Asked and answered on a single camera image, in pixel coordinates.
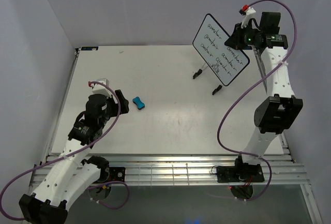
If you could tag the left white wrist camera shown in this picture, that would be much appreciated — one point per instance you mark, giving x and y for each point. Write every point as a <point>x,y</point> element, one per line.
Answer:
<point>99,88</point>

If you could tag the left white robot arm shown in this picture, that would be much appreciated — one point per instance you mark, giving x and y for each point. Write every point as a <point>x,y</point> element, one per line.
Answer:
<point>51,200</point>

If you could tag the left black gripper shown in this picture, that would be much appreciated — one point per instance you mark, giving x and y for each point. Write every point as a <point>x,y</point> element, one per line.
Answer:
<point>123,102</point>

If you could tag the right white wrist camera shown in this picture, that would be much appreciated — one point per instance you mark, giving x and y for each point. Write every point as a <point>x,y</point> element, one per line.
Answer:
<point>248,13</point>

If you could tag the small black-framed whiteboard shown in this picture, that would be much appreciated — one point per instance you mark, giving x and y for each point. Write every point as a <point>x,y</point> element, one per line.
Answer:
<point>225,62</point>

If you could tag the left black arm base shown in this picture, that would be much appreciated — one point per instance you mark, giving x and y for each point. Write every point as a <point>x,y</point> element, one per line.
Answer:
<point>115,174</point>

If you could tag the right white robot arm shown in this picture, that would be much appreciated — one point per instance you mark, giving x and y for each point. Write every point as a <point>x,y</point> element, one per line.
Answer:
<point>280,108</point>

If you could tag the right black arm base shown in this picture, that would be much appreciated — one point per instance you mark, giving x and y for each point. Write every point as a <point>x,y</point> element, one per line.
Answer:
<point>233,174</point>

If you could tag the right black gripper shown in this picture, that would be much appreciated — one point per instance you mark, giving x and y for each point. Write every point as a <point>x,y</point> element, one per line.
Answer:
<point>234,40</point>

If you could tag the blue whiteboard eraser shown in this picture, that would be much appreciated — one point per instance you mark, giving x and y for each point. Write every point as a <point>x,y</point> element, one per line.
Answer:
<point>139,103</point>

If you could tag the wire whiteboard stand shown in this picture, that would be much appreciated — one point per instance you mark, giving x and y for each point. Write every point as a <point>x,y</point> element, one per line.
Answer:
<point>205,73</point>

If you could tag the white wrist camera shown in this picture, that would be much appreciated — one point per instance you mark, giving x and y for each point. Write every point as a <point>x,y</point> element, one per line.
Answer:
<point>248,13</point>
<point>99,88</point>

